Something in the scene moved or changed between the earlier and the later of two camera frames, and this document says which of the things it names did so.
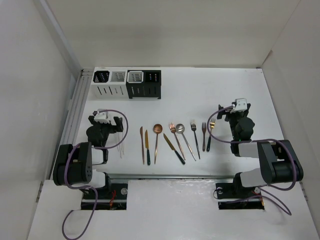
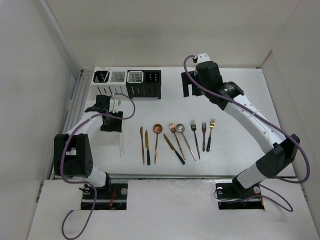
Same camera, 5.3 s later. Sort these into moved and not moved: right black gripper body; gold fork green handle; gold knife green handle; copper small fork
Moved: right black gripper body
Not moved: gold fork green handle; copper small fork; gold knife green handle
